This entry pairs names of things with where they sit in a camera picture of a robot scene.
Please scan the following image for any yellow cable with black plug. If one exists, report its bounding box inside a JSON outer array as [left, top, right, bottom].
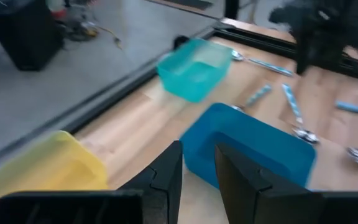
[[97, 26, 124, 51]]

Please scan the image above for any black aluminium table frame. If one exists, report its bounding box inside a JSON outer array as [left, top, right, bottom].
[[0, 0, 358, 175]]

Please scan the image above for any spoon with plain blue handle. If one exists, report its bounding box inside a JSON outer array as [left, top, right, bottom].
[[335, 100, 358, 118]]

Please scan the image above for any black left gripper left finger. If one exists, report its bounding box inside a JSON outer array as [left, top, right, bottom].
[[0, 140, 183, 224]]

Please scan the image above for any blue plastic bin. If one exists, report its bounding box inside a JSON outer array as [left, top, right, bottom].
[[180, 102, 317, 191]]

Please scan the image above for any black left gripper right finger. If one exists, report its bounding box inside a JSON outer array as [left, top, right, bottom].
[[214, 143, 358, 224]]

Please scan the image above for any teal plastic bin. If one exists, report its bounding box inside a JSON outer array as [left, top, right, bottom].
[[156, 37, 233, 103]]

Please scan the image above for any black cabinet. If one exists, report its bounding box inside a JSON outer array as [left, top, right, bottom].
[[0, 0, 65, 72]]

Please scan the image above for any yellow plastic bin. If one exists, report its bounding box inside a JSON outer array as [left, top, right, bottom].
[[0, 129, 109, 224]]

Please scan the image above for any pile of tools and cables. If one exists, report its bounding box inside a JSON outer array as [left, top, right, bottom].
[[47, 0, 101, 43]]

